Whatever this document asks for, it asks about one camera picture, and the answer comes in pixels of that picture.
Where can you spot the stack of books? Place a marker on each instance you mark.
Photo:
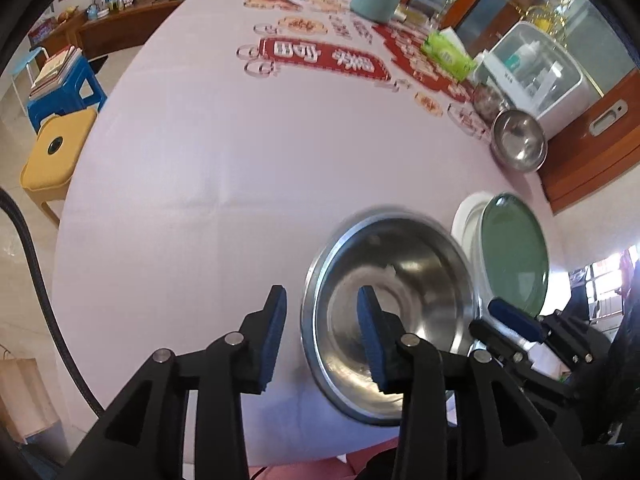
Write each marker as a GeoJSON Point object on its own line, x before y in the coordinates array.
{"type": "Point", "coordinates": [52, 67]}

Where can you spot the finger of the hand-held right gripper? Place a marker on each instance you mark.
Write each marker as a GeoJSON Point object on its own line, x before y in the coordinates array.
{"type": "Point", "coordinates": [515, 320]}
{"type": "Point", "coordinates": [500, 347]}

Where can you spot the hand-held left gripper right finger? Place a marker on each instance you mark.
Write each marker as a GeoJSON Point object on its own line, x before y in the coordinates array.
{"type": "Point", "coordinates": [375, 340]}

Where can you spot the white box with clear lid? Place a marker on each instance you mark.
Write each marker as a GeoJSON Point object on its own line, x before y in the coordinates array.
{"type": "Point", "coordinates": [550, 90]}

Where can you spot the yellow stool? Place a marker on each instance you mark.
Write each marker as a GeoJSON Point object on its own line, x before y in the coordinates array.
{"type": "Point", "coordinates": [55, 145]}

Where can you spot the light blue stool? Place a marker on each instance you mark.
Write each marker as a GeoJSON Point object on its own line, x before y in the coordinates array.
{"type": "Point", "coordinates": [25, 62]}

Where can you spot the wooden window frame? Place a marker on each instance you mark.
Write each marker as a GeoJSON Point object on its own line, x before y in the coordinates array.
{"type": "Point", "coordinates": [590, 170]}

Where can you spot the wide-rimmed steel bowl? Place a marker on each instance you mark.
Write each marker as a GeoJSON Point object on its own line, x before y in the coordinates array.
{"type": "Point", "coordinates": [425, 285]}

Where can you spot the green tissue packet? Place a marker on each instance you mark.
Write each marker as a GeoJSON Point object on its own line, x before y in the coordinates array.
{"type": "Point", "coordinates": [447, 55]}

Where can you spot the small steel bowl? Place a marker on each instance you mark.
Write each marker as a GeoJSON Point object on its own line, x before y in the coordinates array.
{"type": "Point", "coordinates": [517, 140]}

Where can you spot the gold ornament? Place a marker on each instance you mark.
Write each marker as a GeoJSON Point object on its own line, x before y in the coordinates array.
{"type": "Point", "coordinates": [547, 15]}

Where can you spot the green plate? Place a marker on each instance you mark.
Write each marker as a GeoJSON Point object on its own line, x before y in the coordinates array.
{"type": "Point", "coordinates": [515, 255]}

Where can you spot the brown paper bag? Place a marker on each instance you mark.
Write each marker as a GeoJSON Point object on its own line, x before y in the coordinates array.
{"type": "Point", "coordinates": [25, 400]}

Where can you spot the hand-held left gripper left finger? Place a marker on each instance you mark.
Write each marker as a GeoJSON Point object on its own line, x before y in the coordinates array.
{"type": "Point", "coordinates": [270, 340]}

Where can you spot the glass jar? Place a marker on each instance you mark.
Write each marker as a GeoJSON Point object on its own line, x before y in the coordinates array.
{"type": "Point", "coordinates": [487, 100]}

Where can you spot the white plate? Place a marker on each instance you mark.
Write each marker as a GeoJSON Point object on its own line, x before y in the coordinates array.
{"type": "Point", "coordinates": [465, 230]}

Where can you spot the printed pink tablecloth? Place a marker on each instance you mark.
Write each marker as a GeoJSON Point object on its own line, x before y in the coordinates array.
{"type": "Point", "coordinates": [200, 160]}

